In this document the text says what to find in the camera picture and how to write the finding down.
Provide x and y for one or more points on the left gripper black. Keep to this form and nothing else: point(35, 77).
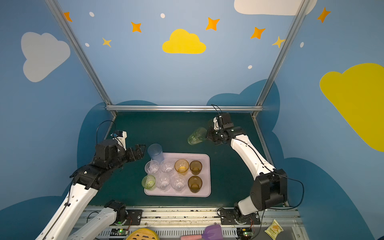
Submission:
point(133, 153)

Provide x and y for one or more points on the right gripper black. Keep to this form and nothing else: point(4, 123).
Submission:
point(212, 135)

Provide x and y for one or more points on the tall green cup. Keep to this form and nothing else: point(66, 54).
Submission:
point(198, 136)

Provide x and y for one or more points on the clear faceted glass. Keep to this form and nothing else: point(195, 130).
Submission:
point(178, 182)
point(167, 166)
point(152, 168)
point(163, 181)

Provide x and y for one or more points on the tall blue textured cup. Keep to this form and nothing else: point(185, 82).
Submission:
point(155, 152)

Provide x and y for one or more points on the brown textured cup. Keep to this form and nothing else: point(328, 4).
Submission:
point(195, 184)
point(196, 167)

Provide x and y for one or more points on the small green cup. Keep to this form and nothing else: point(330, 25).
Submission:
point(149, 182)

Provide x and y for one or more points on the yellow transparent cup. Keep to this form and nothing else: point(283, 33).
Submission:
point(182, 166)

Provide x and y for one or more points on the clear faceted glass back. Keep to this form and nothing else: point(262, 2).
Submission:
point(167, 166)

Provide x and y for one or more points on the pink plastic tray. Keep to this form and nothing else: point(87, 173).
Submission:
point(205, 175)

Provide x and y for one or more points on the tall yellow cup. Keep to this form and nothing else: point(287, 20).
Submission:
point(211, 123)

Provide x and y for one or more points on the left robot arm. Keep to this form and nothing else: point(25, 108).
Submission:
point(67, 215)

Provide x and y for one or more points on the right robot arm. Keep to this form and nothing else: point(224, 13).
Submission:
point(270, 187)

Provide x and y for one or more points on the yellow round lid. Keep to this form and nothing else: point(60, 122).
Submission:
point(143, 234)

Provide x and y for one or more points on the purple toy shovel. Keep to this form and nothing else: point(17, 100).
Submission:
point(213, 232)

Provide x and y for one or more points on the yellow snack packet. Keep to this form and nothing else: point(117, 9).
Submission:
point(274, 230)

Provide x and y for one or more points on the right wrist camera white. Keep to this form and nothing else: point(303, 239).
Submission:
point(216, 122)

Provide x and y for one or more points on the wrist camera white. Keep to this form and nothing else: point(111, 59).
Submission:
point(216, 122)
point(120, 136)

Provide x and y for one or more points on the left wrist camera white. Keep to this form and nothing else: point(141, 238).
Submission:
point(120, 136)

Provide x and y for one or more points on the aluminium frame rear bar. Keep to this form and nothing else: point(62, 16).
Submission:
point(147, 108)

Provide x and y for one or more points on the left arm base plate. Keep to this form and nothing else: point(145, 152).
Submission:
point(131, 217)

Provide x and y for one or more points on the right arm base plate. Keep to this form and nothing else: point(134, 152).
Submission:
point(234, 217)

